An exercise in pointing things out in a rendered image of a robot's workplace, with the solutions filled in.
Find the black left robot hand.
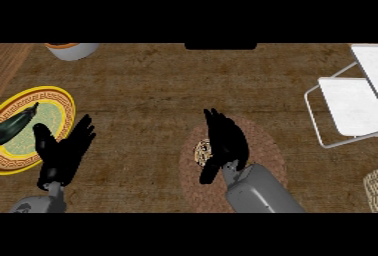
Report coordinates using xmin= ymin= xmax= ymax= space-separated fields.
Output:
xmin=32 ymin=113 xmax=98 ymax=192

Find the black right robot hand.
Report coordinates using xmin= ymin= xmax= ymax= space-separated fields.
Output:
xmin=199 ymin=107 xmax=252 ymax=185

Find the pale frosted cupcake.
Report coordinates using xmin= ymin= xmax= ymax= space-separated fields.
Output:
xmin=194 ymin=138 xmax=215 ymax=168

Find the brown woven round placemat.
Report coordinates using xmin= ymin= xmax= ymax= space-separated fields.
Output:
xmin=178 ymin=115 xmax=290 ymax=214

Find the white tiered shelf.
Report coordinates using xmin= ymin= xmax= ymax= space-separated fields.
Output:
xmin=303 ymin=43 xmax=378 ymax=150

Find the yellow patterned plate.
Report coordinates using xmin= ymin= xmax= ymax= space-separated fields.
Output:
xmin=0 ymin=85 xmax=79 ymax=176

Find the dark green zucchini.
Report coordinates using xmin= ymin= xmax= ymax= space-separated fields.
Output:
xmin=0 ymin=101 xmax=42 ymax=146

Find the grey pot with orange rim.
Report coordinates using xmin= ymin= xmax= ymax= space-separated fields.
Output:
xmin=44 ymin=43 xmax=103 ymax=62

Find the pale wicker basket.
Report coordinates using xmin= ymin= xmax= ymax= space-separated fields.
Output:
xmin=362 ymin=169 xmax=378 ymax=214

